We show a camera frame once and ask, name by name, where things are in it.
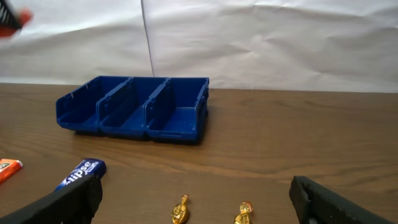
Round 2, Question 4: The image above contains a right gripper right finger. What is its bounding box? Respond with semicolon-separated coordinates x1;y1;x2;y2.
289;175;396;224

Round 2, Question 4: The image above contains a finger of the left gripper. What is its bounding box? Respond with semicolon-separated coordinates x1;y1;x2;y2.
0;0;24;30

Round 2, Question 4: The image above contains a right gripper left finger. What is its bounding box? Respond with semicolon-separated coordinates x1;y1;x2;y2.
0;174;104;224

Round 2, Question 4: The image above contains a blue candy pack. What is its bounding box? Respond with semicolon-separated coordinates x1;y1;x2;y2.
55;158;108;191

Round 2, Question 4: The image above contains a gold wrapped candy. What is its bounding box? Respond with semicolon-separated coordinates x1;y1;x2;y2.
233;201;254;224
170;194;191;224

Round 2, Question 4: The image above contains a blue tray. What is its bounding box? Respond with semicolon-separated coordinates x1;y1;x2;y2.
55;75;210;146

